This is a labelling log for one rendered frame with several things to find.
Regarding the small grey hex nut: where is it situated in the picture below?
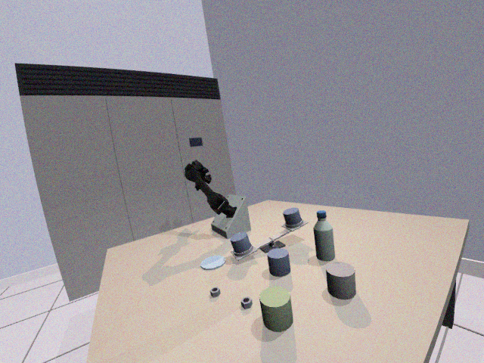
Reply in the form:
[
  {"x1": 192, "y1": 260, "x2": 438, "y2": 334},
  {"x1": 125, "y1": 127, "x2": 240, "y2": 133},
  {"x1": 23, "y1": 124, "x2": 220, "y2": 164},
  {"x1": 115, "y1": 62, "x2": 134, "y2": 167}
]
[
  {"x1": 210, "y1": 287, "x2": 221, "y2": 297},
  {"x1": 240, "y1": 297, "x2": 253, "y2": 309}
]

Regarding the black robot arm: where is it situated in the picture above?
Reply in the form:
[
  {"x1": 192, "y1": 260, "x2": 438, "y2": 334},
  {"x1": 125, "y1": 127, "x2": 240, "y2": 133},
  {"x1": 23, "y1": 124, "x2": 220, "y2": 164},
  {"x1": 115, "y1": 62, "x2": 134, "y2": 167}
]
[{"x1": 185, "y1": 160, "x2": 237, "y2": 218}]

